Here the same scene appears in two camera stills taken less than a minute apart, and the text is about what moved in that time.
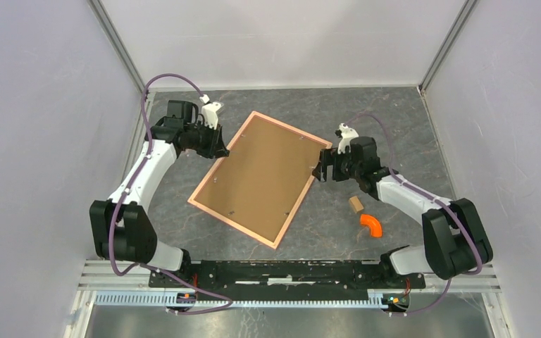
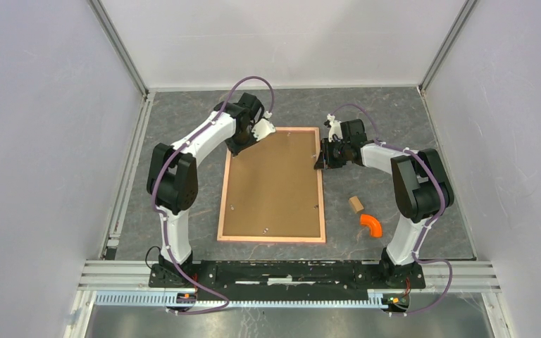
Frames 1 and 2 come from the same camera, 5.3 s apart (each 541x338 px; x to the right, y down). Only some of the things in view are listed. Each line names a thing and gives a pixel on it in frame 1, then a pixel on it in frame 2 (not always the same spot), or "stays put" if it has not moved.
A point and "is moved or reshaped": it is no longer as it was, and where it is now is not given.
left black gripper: x=216 y=148 to x=236 y=149
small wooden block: x=356 y=204 stays put
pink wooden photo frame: x=258 y=187 is moved or reshaped
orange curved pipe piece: x=372 y=223 stays put
